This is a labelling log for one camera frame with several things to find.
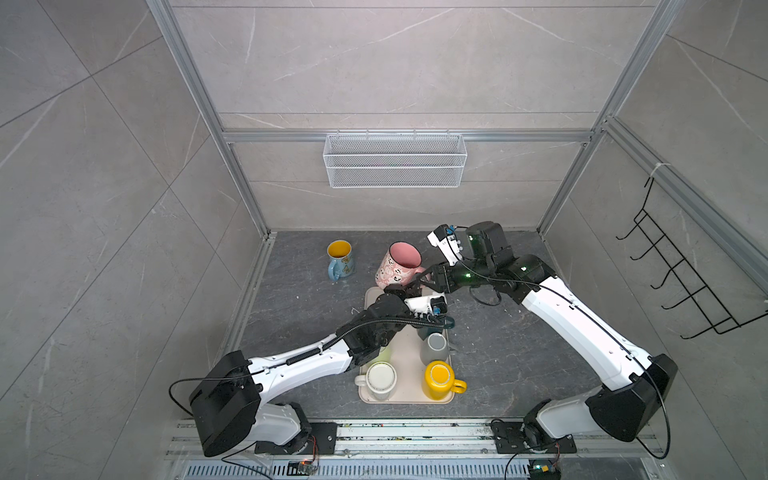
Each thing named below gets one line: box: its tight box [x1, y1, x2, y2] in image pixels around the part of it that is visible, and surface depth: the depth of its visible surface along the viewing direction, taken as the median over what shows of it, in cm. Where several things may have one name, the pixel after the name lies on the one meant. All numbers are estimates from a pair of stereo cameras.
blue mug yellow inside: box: [327, 239, 356, 282], surface depth 103 cm
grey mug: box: [420, 332, 448, 366], surface depth 82 cm
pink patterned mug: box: [375, 241, 429, 289], surface depth 73 cm
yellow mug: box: [422, 360, 468, 401], surface depth 76 cm
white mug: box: [354, 362, 397, 401], surface depth 78 cm
